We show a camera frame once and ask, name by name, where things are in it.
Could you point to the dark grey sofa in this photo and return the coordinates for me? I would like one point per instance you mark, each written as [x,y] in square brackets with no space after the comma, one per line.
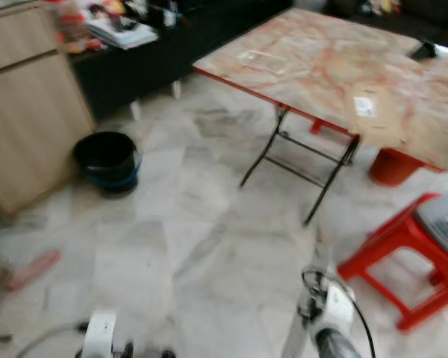
[425,15]

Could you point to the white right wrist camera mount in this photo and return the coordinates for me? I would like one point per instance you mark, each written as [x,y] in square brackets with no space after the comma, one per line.
[337,307]

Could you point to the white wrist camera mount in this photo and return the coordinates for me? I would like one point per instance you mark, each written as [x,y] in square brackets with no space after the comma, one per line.
[337,307]
[100,334]

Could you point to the brown cardboard envelope with label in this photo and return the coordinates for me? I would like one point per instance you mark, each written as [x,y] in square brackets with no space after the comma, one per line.
[379,115]

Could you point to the red and yellow plush toy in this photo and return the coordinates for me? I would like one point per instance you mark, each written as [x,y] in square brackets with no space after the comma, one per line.
[379,6]

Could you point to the red slipper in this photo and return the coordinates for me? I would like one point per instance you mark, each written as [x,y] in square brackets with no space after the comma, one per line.
[36,268]

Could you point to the red plastic stool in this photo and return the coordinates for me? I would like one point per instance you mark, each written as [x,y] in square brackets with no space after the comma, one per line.
[384,246]

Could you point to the black metal table leg frame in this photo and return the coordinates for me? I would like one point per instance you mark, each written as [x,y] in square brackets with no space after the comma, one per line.
[275,142]

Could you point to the red plastic bucket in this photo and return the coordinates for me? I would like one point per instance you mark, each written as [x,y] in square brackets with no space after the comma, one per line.
[394,168]

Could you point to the light wooden cabinet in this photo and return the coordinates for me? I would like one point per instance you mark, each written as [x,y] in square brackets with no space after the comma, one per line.
[33,112]

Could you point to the colourful toy figures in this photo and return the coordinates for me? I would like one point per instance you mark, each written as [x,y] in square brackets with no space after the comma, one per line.
[75,22]

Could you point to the stack of white papers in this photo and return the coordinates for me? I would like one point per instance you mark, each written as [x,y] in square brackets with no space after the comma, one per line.
[123,34]

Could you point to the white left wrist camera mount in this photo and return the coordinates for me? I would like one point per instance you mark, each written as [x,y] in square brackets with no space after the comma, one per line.
[100,334]

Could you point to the black bucket with blue rim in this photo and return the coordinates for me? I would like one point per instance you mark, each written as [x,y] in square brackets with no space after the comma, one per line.
[107,162]

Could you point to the grey item on stool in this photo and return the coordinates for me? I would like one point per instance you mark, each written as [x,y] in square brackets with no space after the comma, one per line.
[442,227]

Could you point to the small red stool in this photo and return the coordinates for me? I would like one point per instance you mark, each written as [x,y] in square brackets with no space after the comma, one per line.
[328,127]

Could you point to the black phone stand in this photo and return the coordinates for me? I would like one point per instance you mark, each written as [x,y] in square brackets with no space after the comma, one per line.
[422,51]

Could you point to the clear plastic tray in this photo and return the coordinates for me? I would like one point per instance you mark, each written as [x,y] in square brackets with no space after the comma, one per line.
[265,61]

